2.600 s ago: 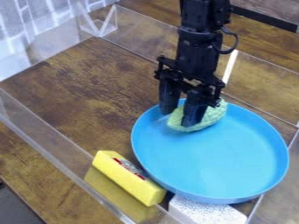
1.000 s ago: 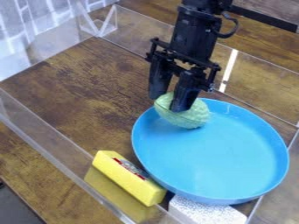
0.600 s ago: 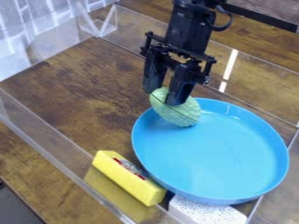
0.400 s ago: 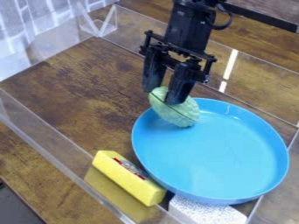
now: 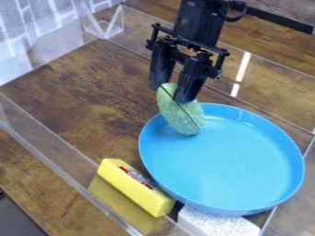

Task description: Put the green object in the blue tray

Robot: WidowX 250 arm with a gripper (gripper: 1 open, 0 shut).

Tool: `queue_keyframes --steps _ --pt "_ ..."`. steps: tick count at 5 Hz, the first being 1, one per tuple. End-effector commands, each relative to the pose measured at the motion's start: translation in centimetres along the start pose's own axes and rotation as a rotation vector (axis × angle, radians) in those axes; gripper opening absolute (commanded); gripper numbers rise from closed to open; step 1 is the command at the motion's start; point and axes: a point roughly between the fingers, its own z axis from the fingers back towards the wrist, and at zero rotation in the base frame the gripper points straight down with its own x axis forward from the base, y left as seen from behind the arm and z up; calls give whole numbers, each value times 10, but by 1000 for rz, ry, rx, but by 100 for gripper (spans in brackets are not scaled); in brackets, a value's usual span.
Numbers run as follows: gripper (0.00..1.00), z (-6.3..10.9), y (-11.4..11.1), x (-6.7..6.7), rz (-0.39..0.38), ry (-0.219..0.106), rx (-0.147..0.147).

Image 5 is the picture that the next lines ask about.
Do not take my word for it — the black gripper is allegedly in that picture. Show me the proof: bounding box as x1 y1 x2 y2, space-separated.
146 0 228 103

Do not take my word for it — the green bumpy gourd toy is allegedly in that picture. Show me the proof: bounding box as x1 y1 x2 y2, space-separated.
156 83 205 136

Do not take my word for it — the blue round tray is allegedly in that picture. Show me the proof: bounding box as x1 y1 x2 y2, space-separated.
138 103 305 216

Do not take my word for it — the yellow butter box toy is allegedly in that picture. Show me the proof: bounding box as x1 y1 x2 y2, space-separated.
97 159 176 218

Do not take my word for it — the white speckled foam block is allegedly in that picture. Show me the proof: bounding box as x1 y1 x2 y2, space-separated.
177 206 260 236

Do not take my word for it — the clear acrylic corner bracket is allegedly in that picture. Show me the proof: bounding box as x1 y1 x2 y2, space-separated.
80 3 124 40

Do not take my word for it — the clear acrylic enclosure wall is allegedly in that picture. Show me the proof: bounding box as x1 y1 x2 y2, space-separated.
0 0 315 236

